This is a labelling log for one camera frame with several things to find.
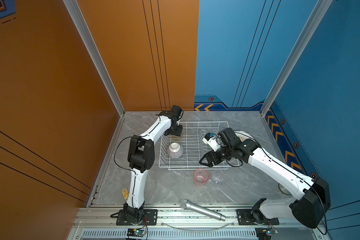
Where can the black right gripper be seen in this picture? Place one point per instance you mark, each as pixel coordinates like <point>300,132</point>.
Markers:
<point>208,156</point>

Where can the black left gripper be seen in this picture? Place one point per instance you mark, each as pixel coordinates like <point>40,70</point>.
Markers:
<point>178,132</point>

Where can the striped ceramic bowl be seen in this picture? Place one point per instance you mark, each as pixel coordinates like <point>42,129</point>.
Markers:
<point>175,150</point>

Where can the pink glass cup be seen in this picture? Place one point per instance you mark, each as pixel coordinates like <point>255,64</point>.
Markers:
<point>200,176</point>

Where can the clear glass cup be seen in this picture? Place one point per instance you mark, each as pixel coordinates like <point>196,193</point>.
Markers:
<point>218,178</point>

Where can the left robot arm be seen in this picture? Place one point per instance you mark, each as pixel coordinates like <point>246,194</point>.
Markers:
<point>141,157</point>

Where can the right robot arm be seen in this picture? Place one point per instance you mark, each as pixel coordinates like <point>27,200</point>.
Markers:
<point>310,198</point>

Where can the silver microphone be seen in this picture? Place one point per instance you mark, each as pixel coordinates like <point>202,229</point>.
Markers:
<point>188,205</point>

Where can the yellow tag card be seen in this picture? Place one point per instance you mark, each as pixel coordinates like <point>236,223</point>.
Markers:
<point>125,193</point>

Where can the right circuit board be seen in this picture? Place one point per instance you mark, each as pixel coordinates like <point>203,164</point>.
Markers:
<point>264,234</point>

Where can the green circuit board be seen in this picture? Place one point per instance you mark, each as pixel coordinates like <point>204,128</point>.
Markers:
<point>136,234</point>

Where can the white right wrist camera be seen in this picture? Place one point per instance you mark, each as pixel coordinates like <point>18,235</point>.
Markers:
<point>212,140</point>

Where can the white wire dish rack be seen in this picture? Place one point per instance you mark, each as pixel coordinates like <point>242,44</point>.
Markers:
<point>191,140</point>

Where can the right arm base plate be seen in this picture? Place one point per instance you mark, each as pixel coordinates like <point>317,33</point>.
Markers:
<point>245,218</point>

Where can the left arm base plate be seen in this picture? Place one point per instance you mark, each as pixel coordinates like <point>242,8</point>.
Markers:
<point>145,216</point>

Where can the aluminium front rail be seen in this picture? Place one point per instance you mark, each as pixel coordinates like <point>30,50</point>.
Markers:
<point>174,223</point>

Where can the aluminium corner post left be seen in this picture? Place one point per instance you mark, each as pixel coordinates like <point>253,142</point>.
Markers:
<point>89,42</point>

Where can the aluminium corner post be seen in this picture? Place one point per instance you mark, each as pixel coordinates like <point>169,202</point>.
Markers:
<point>306,34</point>
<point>89,42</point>

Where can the aluminium corner post right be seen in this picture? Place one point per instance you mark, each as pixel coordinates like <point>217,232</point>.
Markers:
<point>306,34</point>

